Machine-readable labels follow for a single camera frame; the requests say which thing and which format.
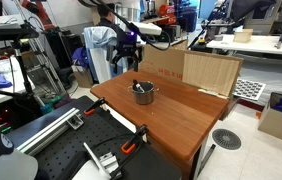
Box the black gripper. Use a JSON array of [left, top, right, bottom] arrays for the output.
[[111, 30, 140, 75]]

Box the black marker with white label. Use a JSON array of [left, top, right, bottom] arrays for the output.
[[132, 79, 146, 94]]

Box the silver metal pot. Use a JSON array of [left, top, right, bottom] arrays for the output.
[[127, 80, 160, 106]]

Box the blue-white jacket on chair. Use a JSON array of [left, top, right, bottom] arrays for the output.
[[82, 25, 129, 84]]

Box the light blue jacket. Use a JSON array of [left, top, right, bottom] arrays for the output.
[[83, 25, 122, 49]]

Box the small brown cardboard box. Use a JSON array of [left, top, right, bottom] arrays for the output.
[[71, 64, 94, 89]]

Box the purple backpack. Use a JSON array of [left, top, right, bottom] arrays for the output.
[[71, 46, 90, 68]]

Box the black orange bar clamp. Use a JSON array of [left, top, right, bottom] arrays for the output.
[[83, 97, 108, 117], [120, 124, 149, 155]]

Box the metal stepladder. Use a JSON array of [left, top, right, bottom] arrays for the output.
[[12, 0, 69, 98]]

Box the brown cardboard sheet red print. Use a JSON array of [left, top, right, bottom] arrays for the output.
[[139, 42, 245, 99]]

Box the black perforated breadboard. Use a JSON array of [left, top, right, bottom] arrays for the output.
[[5, 95, 182, 180]]

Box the small wooden box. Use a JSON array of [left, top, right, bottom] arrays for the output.
[[233, 28, 254, 44]]

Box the round metal floor drain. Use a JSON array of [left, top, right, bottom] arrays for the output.
[[211, 128, 243, 151]]

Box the checkerboard calibration board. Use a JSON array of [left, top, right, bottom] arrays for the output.
[[232, 78, 267, 102]]

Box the long white work table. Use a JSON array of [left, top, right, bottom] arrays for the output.
[[206, 33, 282, 57]]

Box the large open cardboard box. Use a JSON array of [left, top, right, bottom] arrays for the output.
[[257, 91, 282, 147]]

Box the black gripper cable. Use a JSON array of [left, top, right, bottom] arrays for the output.
[[80, 0, 173, 52]]

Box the thin black breadboard cable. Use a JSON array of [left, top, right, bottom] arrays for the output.
[[90, 131, 145, 180]]

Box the aluminium extrusion rail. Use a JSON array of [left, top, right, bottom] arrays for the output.
[[15, 107, 85, 157], [82, 141, 123, 180]]

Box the black camera tripod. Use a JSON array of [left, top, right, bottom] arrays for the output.
[[10, 39, 37, 101]]

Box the black stereo camera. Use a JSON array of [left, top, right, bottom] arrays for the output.
[[0, 23, 40, 43]]

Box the grey metal table frame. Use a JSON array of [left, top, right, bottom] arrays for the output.
[[189, 143, 217, 180]]

